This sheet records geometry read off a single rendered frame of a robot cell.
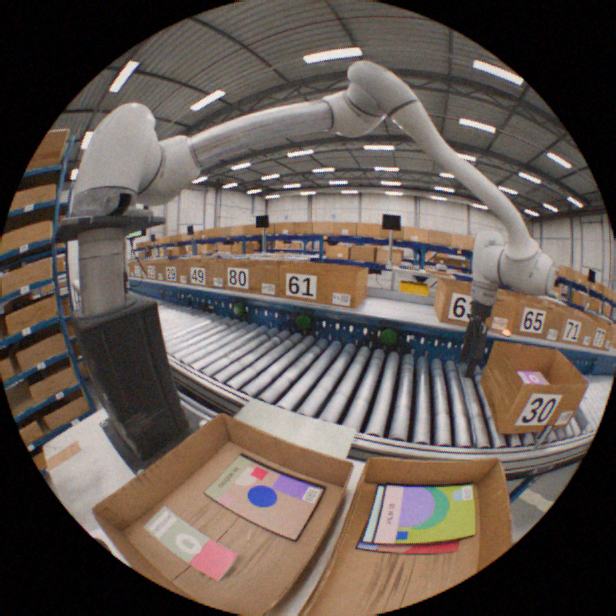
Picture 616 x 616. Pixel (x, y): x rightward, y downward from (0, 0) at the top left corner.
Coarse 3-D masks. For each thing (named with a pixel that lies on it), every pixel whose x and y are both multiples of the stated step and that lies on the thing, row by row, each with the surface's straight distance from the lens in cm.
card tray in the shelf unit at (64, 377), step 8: (64, 360) 180; (48, 368) 183; (56, 368) 182; (64, 368) 178; (72, 368) 155; (32, 376) 179; (48, 376) 180; (56, 376) 152; (64, 376) 152; (72, 376) 152; (32, 384) 171; (40, 384) 155; (48, 384) 154; (56, 384) 154; (64, 384) 154; (32, 392) 159; (40, 392) 158; (48, 392) 157
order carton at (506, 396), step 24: (504, 360) 76; (528, 360) 100; (552, 360) 110; (504, 384) 74; (528, 384) 65; (552, 384) 109; (576, 384) 98; (504, 408) 71; (576, 408) 94; (504, 432) 74
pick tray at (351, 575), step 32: (384, 480) 48; (416, 480) 48; (448, 480) 51; (480, 480) 56; (352, 512) 35; (480, 512) 54; (352, 544) 43; (480, 544) 52; (512, 544) 45; (320, 576) 42; (352, 576) 42; (384, 576) 43; (416, 576) 45; (448, 576) 48; (320, 608) 42; (352, 608) 43; (384, 608) 44
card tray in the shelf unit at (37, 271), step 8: (32, 264) 142; (40, 264) 141; (48, 264) 141; (16, 272) 144; (24, 272) 143; (32, 272) 142; (40, 272) 141; (48, 272) 141; (8, 280) 146; (16, 280) 144; (24, 280) 143; (32, 280) 142; (8, 288) 146; (16, 288) 145
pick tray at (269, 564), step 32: (224, 416) 49; (192, 448) 47; (224, 448) 54; (256, 448) 49; (288, 448) 43; (160, 480) 46; (192, 480) 50; (320, 480) 48; (96, 512) 46; (128, 512) 48; (192, 512) 47; (224, 512) 45; (320, 512) 44; (128, 544) 48; (160, 544) 47; (224, 544) 43; (256, 544) 43; (288, 544) 42; (160, 576) 45; (192, 576) 44; (224, 576) 43; (256, 576) 42; (288, 576) 41; (224, 608) 44; (256, 608) 42
